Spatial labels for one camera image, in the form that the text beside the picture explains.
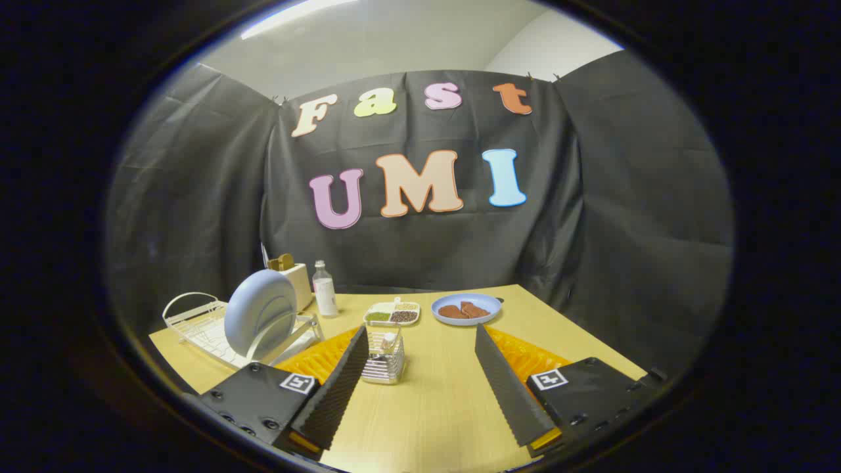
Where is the white wire dish rack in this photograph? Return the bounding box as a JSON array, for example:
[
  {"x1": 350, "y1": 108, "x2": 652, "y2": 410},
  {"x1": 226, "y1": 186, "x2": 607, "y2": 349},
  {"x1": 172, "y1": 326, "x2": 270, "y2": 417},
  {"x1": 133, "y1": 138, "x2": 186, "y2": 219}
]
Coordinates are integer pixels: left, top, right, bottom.
[{"x1": 162, "y1": 292, "x2": 324, "y2": 370}]

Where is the blue plate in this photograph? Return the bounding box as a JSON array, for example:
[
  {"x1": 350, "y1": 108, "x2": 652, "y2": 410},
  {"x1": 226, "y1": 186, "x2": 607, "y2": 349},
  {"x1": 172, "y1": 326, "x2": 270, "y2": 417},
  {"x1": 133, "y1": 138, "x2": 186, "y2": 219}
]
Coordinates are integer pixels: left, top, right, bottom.
[{"x1": 224, "y1": 269, "x2": 298, "y2": 359}]

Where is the clear plastic bottle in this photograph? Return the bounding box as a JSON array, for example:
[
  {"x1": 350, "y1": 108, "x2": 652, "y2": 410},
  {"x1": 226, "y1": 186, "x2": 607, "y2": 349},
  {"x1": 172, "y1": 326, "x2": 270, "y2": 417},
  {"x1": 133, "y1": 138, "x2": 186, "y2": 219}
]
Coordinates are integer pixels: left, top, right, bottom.
[{"x1": 312, "y1": 260, "x2": 339, "y2": 319}]

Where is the blue dish with brown food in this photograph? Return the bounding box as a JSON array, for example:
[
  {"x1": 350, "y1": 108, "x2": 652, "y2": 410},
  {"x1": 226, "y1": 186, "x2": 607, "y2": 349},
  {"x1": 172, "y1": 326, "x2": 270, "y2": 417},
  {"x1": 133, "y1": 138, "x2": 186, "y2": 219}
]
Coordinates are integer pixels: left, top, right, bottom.
[{"x1": 431, "y1": 293, "x2": 503, "y2": 327}]

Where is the black backdrop cloth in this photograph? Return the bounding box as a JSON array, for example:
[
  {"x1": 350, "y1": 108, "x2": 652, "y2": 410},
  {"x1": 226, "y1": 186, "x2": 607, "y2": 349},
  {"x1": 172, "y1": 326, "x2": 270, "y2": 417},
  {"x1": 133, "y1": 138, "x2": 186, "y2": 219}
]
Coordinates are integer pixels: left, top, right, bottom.
[{"x1": 105, "y1": 50, "x2": 735, "y2": 375}]

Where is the wire mesh basket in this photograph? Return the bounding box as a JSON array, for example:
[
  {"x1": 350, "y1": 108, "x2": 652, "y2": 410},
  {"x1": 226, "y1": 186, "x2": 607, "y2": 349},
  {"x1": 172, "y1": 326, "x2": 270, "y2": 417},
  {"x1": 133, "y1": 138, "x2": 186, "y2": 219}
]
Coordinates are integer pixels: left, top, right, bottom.
[{"x1": 360, "y1": 330, "x2": 406, "y2": 386}]

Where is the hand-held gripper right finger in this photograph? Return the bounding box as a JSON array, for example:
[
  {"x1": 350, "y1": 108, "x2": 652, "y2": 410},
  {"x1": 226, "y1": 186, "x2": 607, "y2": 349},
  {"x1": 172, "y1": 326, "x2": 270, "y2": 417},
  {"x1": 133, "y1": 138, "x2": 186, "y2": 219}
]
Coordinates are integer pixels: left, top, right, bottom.
[{"x1": 474, "y1": 323, "x2": 668, "y2": 459}]

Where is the white divided tray with grains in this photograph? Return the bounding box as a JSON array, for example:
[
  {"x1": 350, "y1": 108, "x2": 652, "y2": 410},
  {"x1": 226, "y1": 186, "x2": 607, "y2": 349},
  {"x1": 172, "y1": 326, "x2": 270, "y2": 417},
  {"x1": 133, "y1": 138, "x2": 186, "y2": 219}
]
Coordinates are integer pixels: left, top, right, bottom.
[{"x1": 363, "y1": 297, "x2": 421, "y2": 327}]

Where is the cream toaster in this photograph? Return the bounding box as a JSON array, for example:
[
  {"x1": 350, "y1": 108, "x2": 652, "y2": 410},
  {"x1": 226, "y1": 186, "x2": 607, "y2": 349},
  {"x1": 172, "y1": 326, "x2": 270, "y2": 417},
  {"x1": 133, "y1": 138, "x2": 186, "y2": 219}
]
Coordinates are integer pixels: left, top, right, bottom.
[{"x1": 283, "y1": 263, "x2": 315, "y2": 313}]

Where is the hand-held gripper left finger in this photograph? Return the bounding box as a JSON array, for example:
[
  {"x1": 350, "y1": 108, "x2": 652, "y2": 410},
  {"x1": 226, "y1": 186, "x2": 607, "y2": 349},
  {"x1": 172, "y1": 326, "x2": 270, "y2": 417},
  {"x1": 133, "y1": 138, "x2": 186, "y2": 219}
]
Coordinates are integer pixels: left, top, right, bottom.
[{"x1": 195, "y1": 325, "x2": 370, "y2": 462}]

